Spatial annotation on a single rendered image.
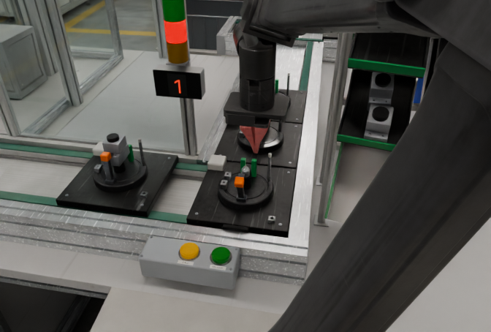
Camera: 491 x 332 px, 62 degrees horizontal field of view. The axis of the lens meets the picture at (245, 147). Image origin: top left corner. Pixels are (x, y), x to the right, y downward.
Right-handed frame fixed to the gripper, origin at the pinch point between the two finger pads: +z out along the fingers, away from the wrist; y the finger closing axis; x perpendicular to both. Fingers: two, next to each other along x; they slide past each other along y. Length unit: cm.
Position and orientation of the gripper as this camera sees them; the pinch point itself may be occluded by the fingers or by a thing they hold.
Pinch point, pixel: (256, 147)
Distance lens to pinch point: 73.7
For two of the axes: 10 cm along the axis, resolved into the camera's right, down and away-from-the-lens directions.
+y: -9.8, -1.1, 1.6
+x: -1.9, 5.8, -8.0
